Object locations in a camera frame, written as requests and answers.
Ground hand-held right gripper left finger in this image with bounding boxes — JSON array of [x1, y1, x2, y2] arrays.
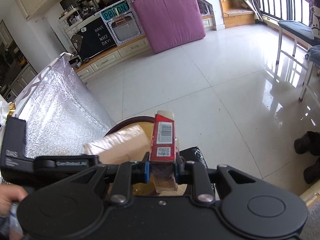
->
[[67, 161, 151, 204]]

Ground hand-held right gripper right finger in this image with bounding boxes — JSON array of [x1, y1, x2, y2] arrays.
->
[[174, 155, 253, 203]]

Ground red box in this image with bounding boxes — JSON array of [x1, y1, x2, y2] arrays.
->
[[149, 110, 178, 193]]

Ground cardboard box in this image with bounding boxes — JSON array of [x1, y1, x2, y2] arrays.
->
[[84, 124, 153, 166]]

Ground yellow trash bin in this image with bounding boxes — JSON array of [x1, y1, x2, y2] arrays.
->
[[103, 116, 191, 197]]

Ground person's left hand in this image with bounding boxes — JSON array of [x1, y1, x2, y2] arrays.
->
[[0, 187, 29, 217]]

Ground black plastic bag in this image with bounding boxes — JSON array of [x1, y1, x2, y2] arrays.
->
[[179, 146, 209, 171]]

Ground kitchen cabinets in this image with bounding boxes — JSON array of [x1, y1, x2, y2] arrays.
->
[[0, 20, 38, 101]]

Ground low drawer cabinet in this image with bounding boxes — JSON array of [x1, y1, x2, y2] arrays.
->
[[74, 36, 156, 81]]

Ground black letter board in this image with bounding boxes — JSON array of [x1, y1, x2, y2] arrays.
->
[[74, 17, 118, 59]]

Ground dark shoe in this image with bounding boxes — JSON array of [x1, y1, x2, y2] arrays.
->
[[303, 159, 320, 184], [294, 131, 320, 156]]

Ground perforated metal cabinet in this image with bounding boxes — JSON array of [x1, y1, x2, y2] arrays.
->
[[105, 0, 145, 47]]

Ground rack with bottles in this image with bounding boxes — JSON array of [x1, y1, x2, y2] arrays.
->
[[59, 0, 106, 27]]

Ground purple mattress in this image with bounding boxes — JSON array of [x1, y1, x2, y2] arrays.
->
[[132, 0, 206, 54]]

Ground teal sign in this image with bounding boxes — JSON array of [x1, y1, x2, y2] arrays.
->
[[100, 1, 132, 21]]

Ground wooden staircase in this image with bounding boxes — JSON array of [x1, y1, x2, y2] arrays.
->
[[195, 0, 263, 32]]

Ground blue jeans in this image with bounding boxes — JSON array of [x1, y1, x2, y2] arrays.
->
[[307, 44, 320, 66]]

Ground white bench dark cushion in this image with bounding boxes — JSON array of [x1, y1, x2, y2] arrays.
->
[[276, 20, 320, 102]]

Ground black window railing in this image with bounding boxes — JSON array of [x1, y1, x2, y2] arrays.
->
[[255, 0, 320, 38]]

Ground cat print cushion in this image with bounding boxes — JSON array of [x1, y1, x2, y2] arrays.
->
[[310, 5, 320, 39]]

